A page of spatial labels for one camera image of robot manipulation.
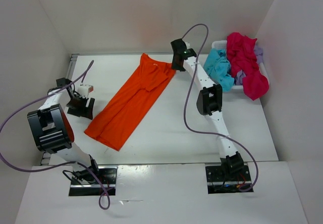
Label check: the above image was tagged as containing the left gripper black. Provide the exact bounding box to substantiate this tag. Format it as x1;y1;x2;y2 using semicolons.
65;94;94;120

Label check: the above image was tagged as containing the orange t shirt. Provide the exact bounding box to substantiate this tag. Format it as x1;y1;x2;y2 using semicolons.
84;53;176;151

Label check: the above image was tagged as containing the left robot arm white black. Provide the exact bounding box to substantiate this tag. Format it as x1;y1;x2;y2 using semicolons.
27;78;101;184

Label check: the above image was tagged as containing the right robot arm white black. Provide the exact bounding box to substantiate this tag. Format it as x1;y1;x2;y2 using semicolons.
171;39;244;181

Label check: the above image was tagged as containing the cyan t shirt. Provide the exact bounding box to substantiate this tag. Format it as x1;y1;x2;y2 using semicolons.
203;48;235;92

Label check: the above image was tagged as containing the white plastic basket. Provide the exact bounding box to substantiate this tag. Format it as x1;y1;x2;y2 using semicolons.
211;40;270;92

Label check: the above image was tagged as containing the lavender t shirt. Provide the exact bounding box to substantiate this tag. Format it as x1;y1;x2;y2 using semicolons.
235;44;263;85

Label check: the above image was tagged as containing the magenta t shirt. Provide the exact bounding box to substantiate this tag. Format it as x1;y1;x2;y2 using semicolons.
227;32;269;100

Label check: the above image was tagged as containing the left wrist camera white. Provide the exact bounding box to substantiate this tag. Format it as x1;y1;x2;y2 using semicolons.
76;84;94;98

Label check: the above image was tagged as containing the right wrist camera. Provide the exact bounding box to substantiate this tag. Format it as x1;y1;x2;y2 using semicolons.
185;42;191;49

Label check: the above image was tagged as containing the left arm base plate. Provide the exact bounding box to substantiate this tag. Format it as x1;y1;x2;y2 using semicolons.
64;165;118;197

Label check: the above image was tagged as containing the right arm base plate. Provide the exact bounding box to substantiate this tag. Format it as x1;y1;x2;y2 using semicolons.
205;164;252;194

